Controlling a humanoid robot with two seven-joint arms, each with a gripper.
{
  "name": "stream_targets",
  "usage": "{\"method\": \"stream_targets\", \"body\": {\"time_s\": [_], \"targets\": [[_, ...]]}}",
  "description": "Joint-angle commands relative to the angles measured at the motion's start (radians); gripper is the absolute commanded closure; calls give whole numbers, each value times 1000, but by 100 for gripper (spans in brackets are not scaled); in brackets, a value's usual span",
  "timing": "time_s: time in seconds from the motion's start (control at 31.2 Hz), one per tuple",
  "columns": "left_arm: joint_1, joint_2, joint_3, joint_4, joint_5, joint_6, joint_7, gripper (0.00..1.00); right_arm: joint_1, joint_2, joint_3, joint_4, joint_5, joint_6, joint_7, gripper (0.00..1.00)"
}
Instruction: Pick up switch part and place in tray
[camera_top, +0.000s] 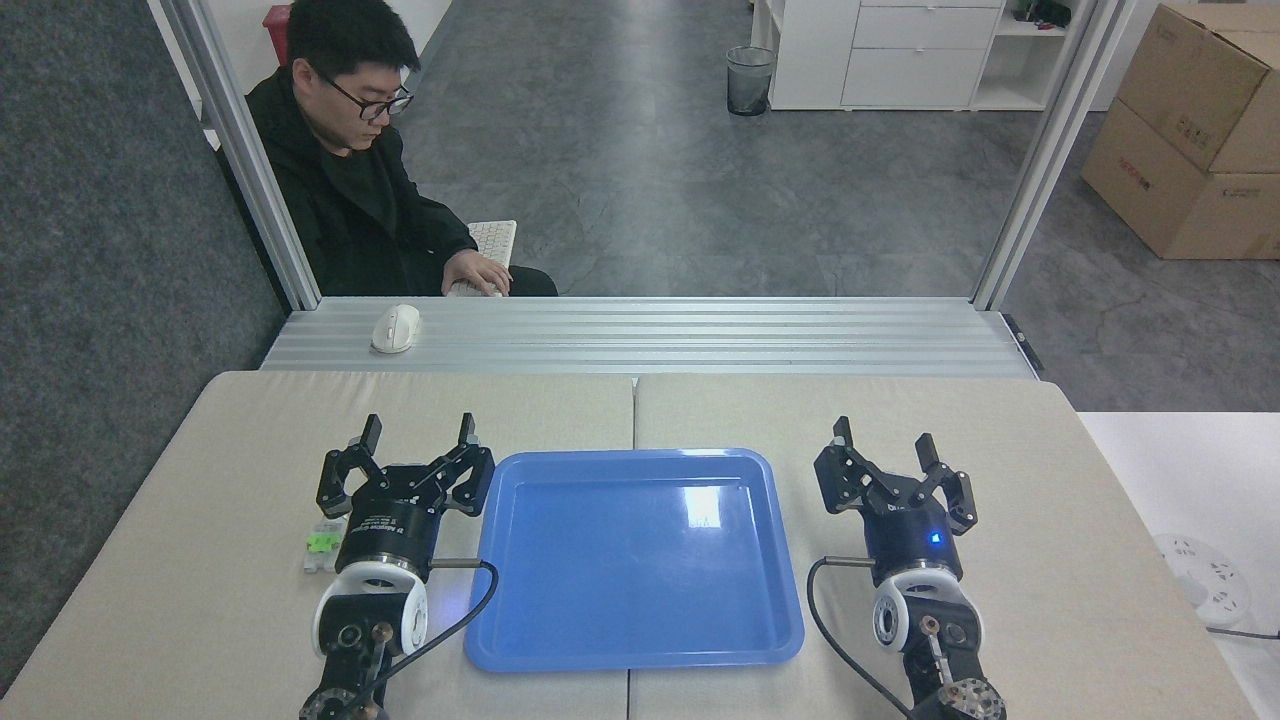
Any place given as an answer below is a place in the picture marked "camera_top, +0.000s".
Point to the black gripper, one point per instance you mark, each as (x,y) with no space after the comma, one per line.
(912,540)
(390,525)

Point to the white green switch part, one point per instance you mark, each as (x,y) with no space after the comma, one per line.
(322,545)

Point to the blue plastic tray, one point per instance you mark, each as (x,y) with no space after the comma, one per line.
(635,560)

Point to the person's hand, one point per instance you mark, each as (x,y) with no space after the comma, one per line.
(478,272)

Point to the white computer mouse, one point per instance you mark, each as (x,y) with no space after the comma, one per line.
(396,328)

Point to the beige table mat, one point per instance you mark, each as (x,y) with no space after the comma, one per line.
(1050,500)
(200,500)

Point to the white keyboard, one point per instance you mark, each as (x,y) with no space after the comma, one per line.
(495,238)

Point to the person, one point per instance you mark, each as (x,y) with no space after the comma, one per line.
(345,210)

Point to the round white power strip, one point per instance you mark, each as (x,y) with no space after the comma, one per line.
(1205,580)

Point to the large cardboard box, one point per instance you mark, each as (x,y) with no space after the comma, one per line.
(1160,195)

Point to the white drawer cabinet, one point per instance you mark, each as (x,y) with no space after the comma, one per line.
(900,60)

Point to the grey mesh waste bin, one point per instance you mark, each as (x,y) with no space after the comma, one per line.
(749,82)

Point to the red bin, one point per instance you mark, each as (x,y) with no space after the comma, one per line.
(276,35)

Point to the black item on shelf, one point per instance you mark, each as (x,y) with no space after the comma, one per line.
(1045,12)

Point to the small cardboard box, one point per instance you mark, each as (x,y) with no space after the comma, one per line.
(1205,85)

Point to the black rail end bracket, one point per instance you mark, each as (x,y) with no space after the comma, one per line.
(1024,343)

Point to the silver aluminium rail platform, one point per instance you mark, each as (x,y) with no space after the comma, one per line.
(650,335)

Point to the silver aluminium post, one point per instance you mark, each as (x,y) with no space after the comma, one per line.
(1045,160)
(250,170)

